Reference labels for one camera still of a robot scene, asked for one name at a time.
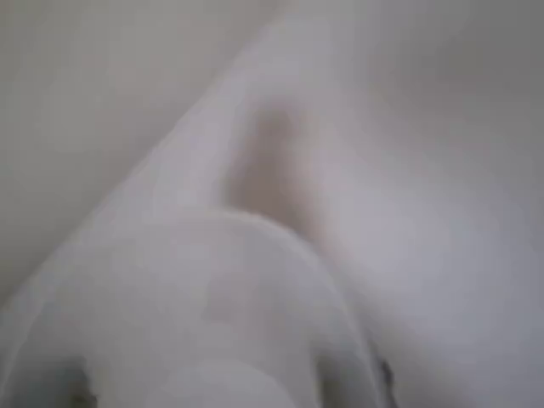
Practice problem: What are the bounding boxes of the small translucent plastic cup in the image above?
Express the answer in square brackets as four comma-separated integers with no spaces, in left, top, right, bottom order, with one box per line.
[0,210,383,408]

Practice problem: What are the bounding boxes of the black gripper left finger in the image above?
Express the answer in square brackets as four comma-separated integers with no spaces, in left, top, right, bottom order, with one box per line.
[59,360,101,408]

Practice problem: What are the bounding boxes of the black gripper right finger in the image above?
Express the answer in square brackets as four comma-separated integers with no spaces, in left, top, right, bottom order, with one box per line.
[373,339,399,408]

